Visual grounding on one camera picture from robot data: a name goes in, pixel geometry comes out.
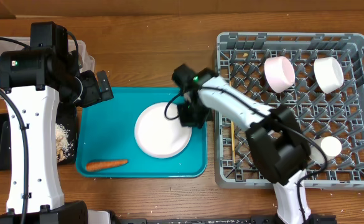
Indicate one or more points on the orange carrot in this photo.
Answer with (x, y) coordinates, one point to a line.
(102, 165)

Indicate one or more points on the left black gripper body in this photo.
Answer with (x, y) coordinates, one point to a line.
(90, 93)

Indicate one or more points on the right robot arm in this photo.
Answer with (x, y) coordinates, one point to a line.
(278, 148)

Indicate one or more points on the white bowl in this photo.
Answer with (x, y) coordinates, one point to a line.
(328, 74)

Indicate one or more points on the peanut shells pile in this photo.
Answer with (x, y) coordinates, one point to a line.
(60, 152)

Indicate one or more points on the rice pile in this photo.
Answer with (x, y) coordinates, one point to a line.
(61, 136)

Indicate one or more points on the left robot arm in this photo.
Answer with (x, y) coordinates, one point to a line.
(33, 82)

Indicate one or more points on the pink-white bowl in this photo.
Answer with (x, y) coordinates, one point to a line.
(279, 73)

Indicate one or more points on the clear plastic bin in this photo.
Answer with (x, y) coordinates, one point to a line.
(85, 61)

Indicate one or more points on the teal serving tray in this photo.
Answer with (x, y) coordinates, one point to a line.
(107, 134)

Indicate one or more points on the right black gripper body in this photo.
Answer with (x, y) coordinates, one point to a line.
(193, 114)

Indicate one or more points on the white round plate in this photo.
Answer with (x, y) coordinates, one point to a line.
(158, 136)

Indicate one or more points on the black plastic bin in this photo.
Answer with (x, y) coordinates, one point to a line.
(66, 115)

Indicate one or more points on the grey dish rack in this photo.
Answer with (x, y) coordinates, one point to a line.
(240, 60)

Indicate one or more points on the white cup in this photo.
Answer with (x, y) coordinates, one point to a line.
(331, 147)

